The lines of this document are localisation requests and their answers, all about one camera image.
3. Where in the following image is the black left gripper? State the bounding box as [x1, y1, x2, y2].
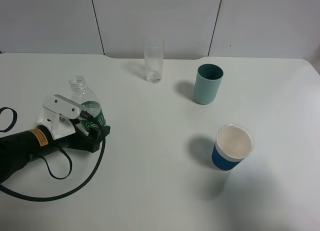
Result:
[51, 125, 111, 153]

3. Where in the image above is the clear plastic water bottle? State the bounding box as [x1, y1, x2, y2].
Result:
[69, 75, 107, 126]

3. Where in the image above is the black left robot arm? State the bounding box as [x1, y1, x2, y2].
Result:
[0, 125, 111, 183]

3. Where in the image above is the light green cup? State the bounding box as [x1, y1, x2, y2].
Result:
[193, 63, 224, 105]

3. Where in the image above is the blue white paper cup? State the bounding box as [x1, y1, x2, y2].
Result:
[211, 123, 255, 171]

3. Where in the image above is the tall clear glass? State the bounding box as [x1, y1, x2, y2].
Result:
[144, 39, 164, 84]

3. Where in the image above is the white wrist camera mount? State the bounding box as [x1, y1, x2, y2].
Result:
[35, 94, 84, 140]

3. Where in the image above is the black braided camera cable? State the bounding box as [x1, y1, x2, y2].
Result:
[0, 110, 106, 202]

